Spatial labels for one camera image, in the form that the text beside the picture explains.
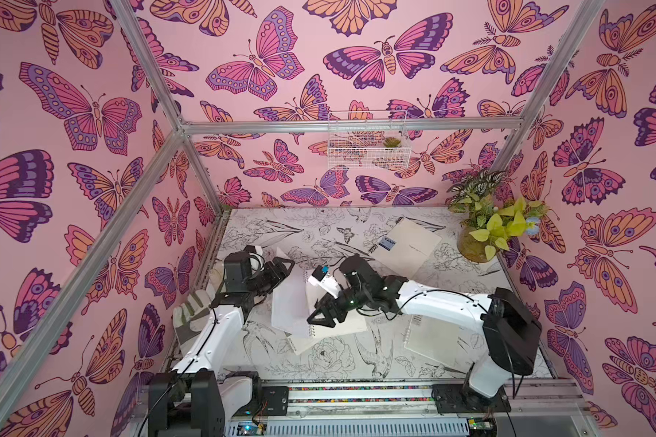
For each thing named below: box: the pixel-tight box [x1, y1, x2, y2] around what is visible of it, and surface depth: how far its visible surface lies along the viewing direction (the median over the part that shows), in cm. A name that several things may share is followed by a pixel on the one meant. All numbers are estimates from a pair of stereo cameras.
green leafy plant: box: [446, 169, 547, 261], surface depth 87 cm
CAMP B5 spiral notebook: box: [368, 216, 443, 281], surface depth 108 cm
